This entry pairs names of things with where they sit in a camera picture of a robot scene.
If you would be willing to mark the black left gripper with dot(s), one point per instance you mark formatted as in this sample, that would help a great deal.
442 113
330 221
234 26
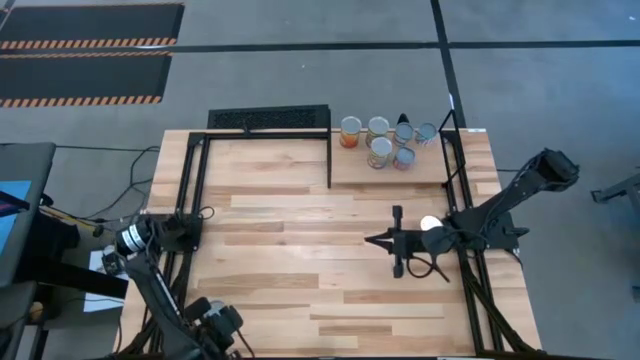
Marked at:
225 322

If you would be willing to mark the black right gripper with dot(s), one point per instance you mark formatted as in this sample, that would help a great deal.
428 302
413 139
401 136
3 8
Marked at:
410 240

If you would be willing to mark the brown label tin can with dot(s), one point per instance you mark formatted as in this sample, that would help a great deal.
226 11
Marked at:
431 222

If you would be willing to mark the pink corn small tin can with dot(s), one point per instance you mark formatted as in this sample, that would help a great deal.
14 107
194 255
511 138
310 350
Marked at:
404 156

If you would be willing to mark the tall shiny-lid tin can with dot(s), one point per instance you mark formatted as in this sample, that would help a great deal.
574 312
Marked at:
381 147

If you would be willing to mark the oranges label small tin can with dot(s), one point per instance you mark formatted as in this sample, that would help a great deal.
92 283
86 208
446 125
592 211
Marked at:
403 133

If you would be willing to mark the peach label tall tin can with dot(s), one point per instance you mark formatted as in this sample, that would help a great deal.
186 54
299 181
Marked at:
378 126

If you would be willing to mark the carrot label small tin can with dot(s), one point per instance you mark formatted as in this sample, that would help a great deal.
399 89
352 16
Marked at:
426 132

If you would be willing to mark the corn label tall tin can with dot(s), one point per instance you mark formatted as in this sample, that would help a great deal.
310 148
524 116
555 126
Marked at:
350 127

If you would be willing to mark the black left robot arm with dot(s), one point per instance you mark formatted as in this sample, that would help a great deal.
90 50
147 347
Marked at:
150 285

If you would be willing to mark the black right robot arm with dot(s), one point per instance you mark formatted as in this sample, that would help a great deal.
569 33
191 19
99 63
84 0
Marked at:
520 190

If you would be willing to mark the small black device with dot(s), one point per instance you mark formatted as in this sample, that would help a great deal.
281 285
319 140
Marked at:
111 263

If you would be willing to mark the white paper sheets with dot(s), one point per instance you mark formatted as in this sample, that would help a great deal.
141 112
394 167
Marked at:
97 300

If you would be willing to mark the blue sheet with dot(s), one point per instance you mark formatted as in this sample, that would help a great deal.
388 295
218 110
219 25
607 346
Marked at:
12 210

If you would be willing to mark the grey metal stand leg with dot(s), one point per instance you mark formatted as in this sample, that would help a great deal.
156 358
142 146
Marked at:
617 189

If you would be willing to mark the grey side table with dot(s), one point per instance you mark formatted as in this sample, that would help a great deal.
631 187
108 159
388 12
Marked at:
25 162

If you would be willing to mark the black hazard-striped floor mat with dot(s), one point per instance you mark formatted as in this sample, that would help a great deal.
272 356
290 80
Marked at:
90 22
80 75

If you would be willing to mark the wooden shelf with black frame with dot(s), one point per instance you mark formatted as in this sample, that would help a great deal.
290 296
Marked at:
360 172

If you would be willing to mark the black aluminium rig frame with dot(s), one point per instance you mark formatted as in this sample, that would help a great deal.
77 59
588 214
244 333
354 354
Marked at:
260 135
480 295

